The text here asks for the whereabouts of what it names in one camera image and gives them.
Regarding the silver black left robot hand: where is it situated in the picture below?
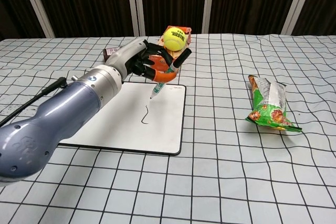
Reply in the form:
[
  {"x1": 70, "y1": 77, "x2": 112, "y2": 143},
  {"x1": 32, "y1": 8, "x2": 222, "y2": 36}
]
[{"x1": 104, "y1": 38, "x2": 179, "y2": 83}]

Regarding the green whiteboard marker black cap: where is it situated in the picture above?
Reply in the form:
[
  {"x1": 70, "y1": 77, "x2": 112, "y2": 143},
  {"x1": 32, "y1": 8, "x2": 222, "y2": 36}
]
[{"x1": 149, "y1": 48, "x2": 192, "y2": 101}]

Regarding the dark juice bottle purple label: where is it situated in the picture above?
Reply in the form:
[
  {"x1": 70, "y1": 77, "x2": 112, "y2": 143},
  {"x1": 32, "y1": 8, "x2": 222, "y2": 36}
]
[{"x1": 102, "y1": 46, "x2": 124, "y2": 63}]

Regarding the yellow tennis ball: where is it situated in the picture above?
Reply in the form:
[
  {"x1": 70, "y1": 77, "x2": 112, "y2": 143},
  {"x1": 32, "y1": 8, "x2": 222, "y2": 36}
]
[{"x1": 163, "y1": 26, "x2": 187, "y2": 51}]

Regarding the orange cardboard box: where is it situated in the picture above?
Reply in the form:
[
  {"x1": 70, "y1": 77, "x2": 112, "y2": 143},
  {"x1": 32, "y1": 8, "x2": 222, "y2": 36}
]
[{"x1": 148, "y1": 25, "x2": 194, "y2": 75}]

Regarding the green snack bag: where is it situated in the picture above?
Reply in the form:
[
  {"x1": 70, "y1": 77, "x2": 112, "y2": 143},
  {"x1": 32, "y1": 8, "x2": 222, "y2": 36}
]
[{"x1": 245, "y1": 74, "x2": 302, "y2": 133}]

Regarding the white black-checkered tablecloth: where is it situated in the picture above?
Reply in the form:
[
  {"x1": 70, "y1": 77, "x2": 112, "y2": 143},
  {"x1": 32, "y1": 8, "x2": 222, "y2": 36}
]
[{"x1": 0, "y1": 34, "x2": 336, "y2": 224}]

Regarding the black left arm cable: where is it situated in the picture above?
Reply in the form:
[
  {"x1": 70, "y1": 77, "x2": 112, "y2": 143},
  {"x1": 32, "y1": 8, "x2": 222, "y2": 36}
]
[{"x1": 0, "y1": 76, "x2": 68, "y2": 127}]

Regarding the white dry-erase board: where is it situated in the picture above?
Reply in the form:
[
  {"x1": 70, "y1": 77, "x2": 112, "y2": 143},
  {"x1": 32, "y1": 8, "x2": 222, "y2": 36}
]
[{"x1": 59, "y1": 81, "x2": 187, "y2": 156}]

